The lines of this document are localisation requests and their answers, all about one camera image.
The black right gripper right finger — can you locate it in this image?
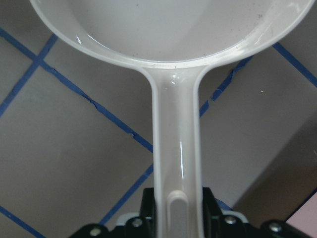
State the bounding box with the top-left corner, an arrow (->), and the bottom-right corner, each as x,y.
203,187 -> 248,238

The beige plastic dustpan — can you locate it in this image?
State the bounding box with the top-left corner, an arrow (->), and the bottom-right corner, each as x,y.
31,0 -> 314,238

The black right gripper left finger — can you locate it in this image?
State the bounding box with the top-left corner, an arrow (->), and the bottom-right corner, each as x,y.
125,188 -> 158,238

